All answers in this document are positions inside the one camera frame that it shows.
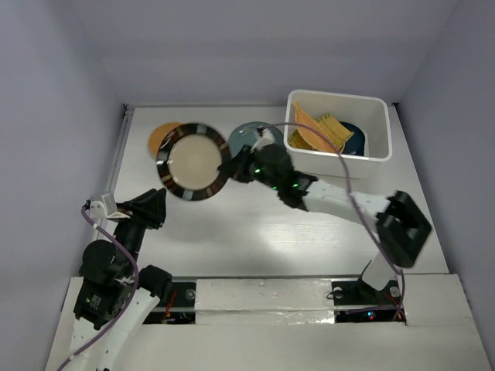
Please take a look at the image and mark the green yellow bamboo tray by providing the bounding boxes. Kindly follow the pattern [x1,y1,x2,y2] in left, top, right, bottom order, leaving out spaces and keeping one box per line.
[288,110,353,153]

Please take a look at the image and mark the orange fish-shaped woven basket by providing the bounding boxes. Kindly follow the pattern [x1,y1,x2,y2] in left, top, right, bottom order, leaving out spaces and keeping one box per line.
[292,103,338,153]

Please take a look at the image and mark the teal round ceramic plate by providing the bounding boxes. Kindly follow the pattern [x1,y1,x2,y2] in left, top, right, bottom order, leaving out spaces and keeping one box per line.
[228,121,283,158]

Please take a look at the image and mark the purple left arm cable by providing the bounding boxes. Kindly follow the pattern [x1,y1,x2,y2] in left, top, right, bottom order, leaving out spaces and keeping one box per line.
[53,204,140,371]

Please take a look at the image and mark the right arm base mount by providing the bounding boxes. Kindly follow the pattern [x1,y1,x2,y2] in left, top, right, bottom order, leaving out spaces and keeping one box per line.
[326,274,407,324]

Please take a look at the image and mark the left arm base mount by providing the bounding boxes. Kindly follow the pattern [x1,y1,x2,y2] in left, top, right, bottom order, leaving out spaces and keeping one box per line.
[144,281,196,325]

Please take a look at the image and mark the white plastic bin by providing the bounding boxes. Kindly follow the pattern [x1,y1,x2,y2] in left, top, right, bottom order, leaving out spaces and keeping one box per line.
[283,90,392,179]

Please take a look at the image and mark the dark blue leaf plate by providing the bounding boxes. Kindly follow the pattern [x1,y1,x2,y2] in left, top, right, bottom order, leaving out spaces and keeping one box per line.
[340,121,366,156]

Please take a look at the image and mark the round orange woven plate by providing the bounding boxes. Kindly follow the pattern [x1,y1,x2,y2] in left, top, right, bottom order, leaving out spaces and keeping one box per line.
[148,122,182,155]

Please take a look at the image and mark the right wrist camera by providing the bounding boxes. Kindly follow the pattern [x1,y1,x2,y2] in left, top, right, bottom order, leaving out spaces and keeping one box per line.
[251,128,275,152]

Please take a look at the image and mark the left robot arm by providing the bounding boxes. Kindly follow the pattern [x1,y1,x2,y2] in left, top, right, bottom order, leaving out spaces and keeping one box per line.
[62,143,317,370]

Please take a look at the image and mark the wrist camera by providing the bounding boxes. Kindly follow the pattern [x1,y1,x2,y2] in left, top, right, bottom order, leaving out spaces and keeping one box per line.
[251,128,275,152]
[82,192,119,220]

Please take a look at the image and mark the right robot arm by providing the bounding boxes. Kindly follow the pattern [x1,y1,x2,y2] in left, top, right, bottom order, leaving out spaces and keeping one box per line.
[115,145,432,303]

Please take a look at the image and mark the striped rim round plate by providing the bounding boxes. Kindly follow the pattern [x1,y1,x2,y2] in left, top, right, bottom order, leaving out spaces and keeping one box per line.
[155,123,231,201]

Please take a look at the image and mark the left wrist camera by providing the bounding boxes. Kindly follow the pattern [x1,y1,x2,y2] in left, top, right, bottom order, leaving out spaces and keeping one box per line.
[82,192,119,220]

